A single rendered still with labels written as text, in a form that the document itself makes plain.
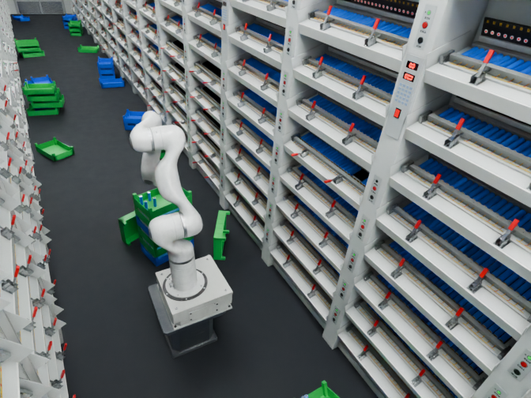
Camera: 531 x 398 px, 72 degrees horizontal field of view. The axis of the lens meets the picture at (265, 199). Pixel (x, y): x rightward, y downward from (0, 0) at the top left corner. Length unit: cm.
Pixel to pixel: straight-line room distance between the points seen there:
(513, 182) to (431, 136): 29
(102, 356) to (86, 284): 53
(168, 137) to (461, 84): 109
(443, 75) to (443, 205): 42
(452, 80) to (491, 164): 27
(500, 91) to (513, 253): 46
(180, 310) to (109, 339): 58
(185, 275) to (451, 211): 116
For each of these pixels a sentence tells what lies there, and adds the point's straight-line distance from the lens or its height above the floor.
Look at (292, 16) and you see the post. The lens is 183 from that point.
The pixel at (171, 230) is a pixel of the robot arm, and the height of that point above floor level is 78.
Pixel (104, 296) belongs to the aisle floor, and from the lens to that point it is 246.
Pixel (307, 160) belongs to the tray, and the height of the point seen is 94.
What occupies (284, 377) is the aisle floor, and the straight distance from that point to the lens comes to 209.
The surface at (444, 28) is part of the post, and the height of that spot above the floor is 165.
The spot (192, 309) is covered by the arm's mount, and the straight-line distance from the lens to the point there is 182.
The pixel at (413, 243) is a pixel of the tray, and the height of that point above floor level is 94.
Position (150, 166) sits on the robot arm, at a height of 84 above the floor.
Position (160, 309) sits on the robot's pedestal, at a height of 28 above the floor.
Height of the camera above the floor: 182
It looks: 35 degrees down
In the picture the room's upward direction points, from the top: 6 degrees clockwise
